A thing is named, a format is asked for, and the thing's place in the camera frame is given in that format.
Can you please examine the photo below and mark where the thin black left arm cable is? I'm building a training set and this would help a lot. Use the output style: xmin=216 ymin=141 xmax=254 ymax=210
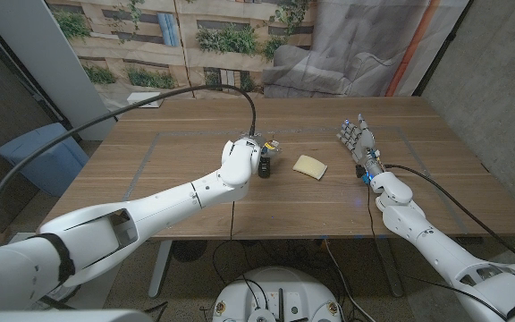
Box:
xmin=228 ymin=199 xmax=237 ymax=242

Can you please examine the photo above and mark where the grey table leg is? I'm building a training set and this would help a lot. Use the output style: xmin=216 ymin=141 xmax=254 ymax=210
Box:
xmin=376 ymin=237 xmax=405 ymax=299

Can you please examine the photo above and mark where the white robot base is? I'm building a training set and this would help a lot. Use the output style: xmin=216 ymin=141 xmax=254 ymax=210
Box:
xmin=212 ymin=266 xmax=342 ymax=322

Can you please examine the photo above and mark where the white power strip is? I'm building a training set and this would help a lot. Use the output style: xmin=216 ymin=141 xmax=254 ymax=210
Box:
xmin=126 ymin=91 xmax=165 ymax=109

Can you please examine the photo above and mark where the printed building backdrop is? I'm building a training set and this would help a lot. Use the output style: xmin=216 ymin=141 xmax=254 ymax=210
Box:
xmin=45 ymin=0 xmax=469 ymax=113

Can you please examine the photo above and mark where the yellow sponge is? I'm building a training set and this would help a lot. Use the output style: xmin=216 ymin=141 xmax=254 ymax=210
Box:
xmin=291 ymin=154 xmax=329 ymax=181

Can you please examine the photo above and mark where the white floor cable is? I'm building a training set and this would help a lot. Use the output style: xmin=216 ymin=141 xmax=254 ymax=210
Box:
xmin=323 ymin=239 xmax=367 ymax=322

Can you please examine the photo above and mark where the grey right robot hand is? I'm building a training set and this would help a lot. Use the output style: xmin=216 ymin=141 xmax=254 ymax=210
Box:
xmin=336 ymin=114 xmax=380 ymax=170

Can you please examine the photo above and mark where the black TV remote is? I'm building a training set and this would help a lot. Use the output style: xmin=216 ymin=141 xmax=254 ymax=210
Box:
xmin=257 ymin=155 xmax=273 ymax=179

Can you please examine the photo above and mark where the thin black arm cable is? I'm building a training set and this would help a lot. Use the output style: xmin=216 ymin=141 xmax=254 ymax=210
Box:
xmin=364 ymin=182 xmax=509 ymax=321
xmin=228 ymin=199 xmax=237 ymax=242

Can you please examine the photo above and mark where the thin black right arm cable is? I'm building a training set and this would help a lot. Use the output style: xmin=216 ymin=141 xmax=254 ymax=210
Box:
xmin=364 ymin=182 xmax=509 ymax=321

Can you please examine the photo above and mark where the blue padded stool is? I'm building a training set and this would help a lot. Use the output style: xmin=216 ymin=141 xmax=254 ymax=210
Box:
xmin=0 ymin=123 xmax=90 ymax=198

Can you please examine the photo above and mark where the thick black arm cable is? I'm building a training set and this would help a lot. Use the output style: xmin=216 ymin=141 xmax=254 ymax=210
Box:
xmin=383 ymin=163 xmax=515 ymax=275
xmin=0 ymin=83 xmax=258 ymax=248

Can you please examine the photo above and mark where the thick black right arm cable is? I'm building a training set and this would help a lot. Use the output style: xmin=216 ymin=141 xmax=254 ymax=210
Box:
xmin=383 ymin=163 xmax=515 ymax=275

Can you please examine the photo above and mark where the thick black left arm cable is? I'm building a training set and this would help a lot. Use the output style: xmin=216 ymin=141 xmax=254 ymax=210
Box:
xmin=0 ymin=83 xmax=258 ymax=248

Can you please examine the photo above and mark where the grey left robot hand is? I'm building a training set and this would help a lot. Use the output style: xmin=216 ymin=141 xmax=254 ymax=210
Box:
xmin=238 ymin=131 xmax=282 ymax=158

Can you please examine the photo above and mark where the white table leg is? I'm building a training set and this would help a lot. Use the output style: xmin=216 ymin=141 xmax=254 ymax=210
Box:
xmin=148 ymin=240 xmax=173 ymax=300

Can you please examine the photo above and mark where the white pillar panel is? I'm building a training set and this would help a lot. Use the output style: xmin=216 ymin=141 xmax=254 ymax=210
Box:
xmin=0 ymin=0 xmax=118 ymax=142

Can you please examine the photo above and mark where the grey tape outline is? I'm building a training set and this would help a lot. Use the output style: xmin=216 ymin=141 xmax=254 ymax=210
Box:
xmin=122 ymin=126 xmax=469 ymax=234

